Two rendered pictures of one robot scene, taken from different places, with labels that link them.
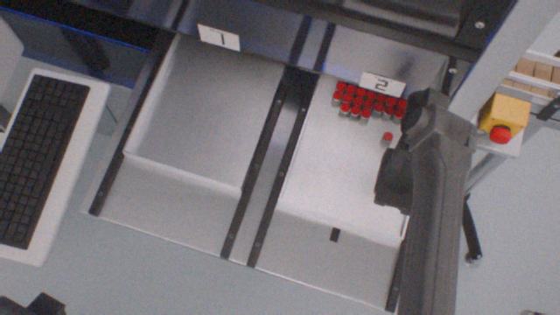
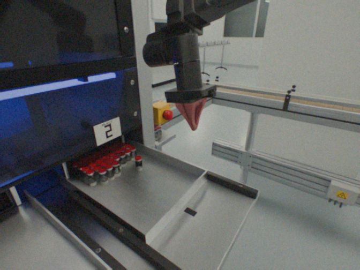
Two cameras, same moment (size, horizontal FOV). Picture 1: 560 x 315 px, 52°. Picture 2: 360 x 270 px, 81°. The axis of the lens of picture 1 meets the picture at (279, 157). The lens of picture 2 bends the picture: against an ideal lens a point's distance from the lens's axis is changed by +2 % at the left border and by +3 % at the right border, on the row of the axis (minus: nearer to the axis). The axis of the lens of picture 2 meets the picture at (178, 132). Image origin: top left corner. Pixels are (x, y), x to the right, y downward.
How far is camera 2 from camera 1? 82 cm
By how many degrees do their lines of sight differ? 59
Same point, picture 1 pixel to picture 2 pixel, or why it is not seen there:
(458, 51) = (127, 61)
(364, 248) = (206, 197)
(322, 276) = (224, 230)
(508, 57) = not seen: hidden behind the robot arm
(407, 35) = (100, 63)
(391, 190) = (197, 87)
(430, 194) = not seen: outside the picture
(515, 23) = (137, 17)
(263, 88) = (32, 225)
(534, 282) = not seen: hidden behind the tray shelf
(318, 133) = (105, 199)
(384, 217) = (187, 181)
